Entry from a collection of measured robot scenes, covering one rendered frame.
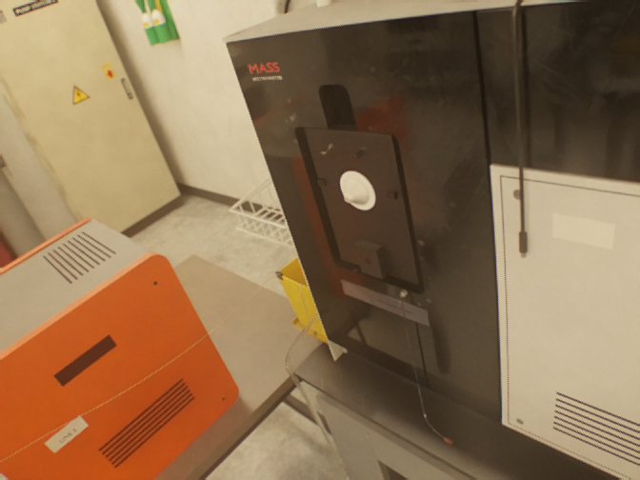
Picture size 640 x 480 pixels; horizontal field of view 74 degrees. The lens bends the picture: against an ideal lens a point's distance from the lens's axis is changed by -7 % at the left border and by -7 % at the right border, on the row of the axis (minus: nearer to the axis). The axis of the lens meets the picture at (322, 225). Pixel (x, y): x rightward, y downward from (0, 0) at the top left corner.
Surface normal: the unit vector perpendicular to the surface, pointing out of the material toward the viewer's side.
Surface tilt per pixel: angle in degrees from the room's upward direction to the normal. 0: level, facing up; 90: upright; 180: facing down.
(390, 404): 0
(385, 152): 90
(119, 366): 90
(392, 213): 90
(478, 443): 0
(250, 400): 0
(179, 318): 90
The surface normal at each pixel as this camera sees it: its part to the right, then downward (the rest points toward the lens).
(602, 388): -0.65, 0.53
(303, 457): -0.25, -0.83
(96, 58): 0.72, 0.20
